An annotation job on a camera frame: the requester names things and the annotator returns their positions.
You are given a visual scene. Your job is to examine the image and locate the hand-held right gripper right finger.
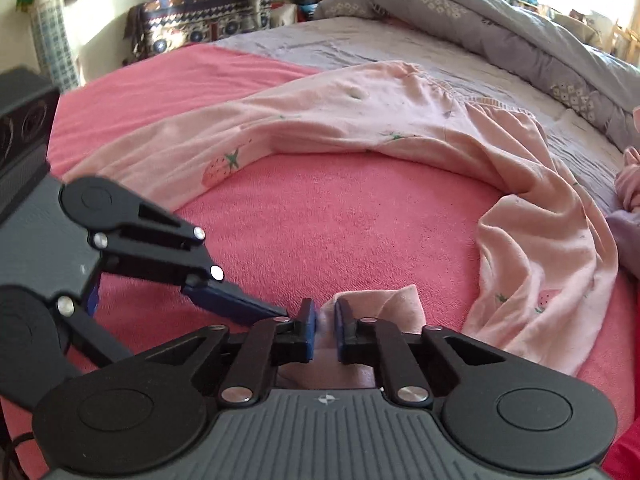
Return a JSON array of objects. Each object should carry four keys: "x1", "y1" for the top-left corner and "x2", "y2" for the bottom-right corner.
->
[{"x1": 334, "y1": 297, "x2": 506, "y2": 407}]

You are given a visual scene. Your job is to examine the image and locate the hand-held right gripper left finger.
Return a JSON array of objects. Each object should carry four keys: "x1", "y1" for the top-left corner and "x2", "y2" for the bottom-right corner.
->
[{"x1": 142, "y1": 297, "x2": 319, "y2": 407}]

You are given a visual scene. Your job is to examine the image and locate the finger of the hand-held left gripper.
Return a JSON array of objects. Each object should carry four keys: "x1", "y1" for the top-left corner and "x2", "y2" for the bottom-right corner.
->
[
  {"x1": 90, "y1": 194, "x2": 291, "y2": 327},
  {"x1": 59, "y1": 297, "x2": 133, "y2": 368}
]

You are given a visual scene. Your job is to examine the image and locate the pink strawberry print pants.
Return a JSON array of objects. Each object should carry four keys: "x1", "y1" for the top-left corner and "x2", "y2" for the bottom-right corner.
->
[{"x1": 62, "y1": 60, "x2": 621, "y2": 391}]

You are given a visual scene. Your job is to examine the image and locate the coral pink blanket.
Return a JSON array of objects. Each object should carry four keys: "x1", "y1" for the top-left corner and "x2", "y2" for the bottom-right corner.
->
[{"x1": 0, "y1": 42, "x2": 640, "y2": 480}]

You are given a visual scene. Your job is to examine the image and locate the blue checked cloth cover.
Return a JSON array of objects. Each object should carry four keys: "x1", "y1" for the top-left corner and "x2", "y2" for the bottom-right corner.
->
[{"x1": 27, "y1": 0, "x2": 81, "y2": 93}]

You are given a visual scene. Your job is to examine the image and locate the grey bed sheet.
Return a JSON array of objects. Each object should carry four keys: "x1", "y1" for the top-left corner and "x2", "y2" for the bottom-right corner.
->
[{"x1": 210, "y1": 17, "x2": 640, "y2": 221}]

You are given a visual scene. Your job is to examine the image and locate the mauve garment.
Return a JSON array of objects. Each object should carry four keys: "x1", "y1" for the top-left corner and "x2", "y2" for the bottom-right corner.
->
[{"x1": 605, "y1": 210, "x2": 640, "y2": 281}]

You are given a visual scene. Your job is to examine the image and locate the grey patterned duvet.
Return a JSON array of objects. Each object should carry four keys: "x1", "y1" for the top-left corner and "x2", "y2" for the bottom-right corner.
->
[{"x1": 312, "y1": 0, "x2": 640, "y2": 153}]

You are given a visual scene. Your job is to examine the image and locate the tan cushion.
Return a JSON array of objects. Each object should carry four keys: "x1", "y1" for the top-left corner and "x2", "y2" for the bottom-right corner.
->
[{"x1": 552, "y1": 10, "x2": 603, "y2": 48}]

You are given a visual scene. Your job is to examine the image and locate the wooden easel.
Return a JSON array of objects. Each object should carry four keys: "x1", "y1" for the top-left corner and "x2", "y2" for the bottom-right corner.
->
[{"x1": 607, "y1": 20, "x2": 640, "y2": 66}]

